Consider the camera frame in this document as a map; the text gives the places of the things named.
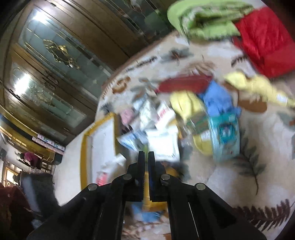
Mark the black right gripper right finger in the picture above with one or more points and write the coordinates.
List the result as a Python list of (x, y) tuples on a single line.
[(195, 211)]

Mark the white packet red text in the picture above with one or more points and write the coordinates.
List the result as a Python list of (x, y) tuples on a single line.
[(165, 116)]

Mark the white box with yellow tape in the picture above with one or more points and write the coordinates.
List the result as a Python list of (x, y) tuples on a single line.
[(99, 145)]

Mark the dark red foil packet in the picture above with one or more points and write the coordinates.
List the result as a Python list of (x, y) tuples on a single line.
[(193, 83)]

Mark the white and red packet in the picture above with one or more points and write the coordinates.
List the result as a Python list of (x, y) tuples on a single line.
[(110, 171)]

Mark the yellow cloth with label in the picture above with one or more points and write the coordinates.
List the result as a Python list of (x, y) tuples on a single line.
[(193, 119)]

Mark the leaf-patterned beige blanket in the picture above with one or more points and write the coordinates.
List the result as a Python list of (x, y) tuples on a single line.
[(259, 182)]

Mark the blue and white sachet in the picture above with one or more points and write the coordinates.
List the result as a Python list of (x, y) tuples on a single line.
[(133, 140)]

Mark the pink round plush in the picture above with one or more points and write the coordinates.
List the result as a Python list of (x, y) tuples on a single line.
[(127, 116)]

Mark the wooden glass cabinet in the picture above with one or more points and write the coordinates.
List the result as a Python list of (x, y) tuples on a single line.
[(56, 56)]

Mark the white leaf-print packet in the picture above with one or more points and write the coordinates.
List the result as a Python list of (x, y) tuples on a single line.
[(148, 115)]

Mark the pale yellow crumpled cloth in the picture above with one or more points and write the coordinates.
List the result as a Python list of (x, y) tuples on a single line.
[(259, 85)]

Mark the teal printed packet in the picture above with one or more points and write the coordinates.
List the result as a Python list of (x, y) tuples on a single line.
[(225, 136)]

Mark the green folded quilt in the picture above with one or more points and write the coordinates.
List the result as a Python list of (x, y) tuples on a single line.
[(207, 20)]

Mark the blue cloth beside yellow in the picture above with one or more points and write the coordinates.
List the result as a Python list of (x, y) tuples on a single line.
[(218, 101)]

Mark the blue knitted cloth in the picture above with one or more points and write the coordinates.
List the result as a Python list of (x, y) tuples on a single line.
[(140, 215)]

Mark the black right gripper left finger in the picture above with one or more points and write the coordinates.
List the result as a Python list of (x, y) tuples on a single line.
[(97, 212)]

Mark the red quilted cushion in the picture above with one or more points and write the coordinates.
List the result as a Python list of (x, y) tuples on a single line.
[(266, 42)]

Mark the white soft pouch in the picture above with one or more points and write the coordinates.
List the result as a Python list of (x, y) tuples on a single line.
[(164, 144)]

